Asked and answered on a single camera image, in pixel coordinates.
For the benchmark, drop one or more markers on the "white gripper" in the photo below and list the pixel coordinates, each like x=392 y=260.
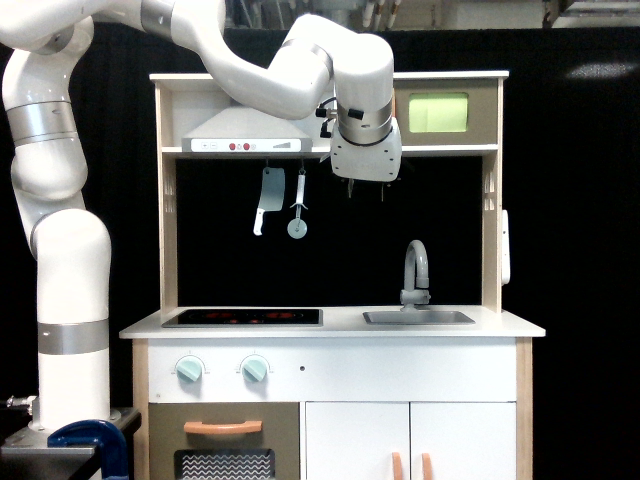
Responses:
x=379 y=162

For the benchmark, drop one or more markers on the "grey microwave door green window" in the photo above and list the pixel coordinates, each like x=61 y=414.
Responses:
x=447 y=112

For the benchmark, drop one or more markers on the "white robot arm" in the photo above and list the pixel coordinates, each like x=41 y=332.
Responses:
x=72 y=246

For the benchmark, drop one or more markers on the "left white cabinet door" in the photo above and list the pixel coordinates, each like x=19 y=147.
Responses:
x=355 y=440

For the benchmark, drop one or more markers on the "white cabinet door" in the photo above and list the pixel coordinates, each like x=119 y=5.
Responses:
x=464 y=440
x=355 y=440

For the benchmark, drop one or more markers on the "right white cabinet door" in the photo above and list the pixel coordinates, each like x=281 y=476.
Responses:
x=464 y=440

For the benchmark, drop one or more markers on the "grey lower oven door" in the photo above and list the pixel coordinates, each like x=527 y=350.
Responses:
x=272 y=453

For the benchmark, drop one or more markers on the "toy pizza cutter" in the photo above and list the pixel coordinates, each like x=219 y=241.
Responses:
x=297 y=227

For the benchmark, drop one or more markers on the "toy cleaver knife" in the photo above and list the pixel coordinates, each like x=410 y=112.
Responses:
x=271 y=196

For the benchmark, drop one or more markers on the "grey toy faucet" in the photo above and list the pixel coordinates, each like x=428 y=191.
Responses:
x=415 y=292

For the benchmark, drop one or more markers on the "grey toy sink basin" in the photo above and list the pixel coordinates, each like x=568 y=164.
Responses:
x=417 y=317

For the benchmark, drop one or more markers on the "white wooden toy kitchen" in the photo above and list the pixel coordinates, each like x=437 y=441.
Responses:
x=351 y=261

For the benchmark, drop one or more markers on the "white range hood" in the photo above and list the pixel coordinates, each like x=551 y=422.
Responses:
x=244 y=130

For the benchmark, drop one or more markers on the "white side-mounted toy phone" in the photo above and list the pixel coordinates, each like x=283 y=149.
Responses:
x=505 y=249

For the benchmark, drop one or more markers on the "right mint stove knob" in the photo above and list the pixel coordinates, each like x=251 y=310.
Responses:
x=254 y=368

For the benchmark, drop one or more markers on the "mint stove knob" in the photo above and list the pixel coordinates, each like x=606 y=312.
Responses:
x=254 y=368
x=189 y=369

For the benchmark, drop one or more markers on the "black toy stovetop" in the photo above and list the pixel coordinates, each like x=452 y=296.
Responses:
x=245 y=317

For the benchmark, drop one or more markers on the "left mint stove knob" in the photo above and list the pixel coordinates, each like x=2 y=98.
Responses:
x=189 y=369

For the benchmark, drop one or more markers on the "blue clamp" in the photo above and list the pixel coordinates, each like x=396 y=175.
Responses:
x=101 y=434

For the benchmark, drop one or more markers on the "orange lower oven handle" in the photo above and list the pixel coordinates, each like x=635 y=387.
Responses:
x=200 y=428

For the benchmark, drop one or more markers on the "left orange cabinet handle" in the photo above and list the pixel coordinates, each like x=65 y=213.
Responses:
x=397 y=469

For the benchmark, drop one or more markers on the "orange cabinet handle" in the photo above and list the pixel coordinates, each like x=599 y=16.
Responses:
x=427 y=466
x=397 y=469

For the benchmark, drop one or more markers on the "right orange cabinet handle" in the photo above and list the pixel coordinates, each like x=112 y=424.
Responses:
x=427 y=466

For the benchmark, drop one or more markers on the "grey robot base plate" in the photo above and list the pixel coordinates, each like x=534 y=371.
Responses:
x=34 y=439

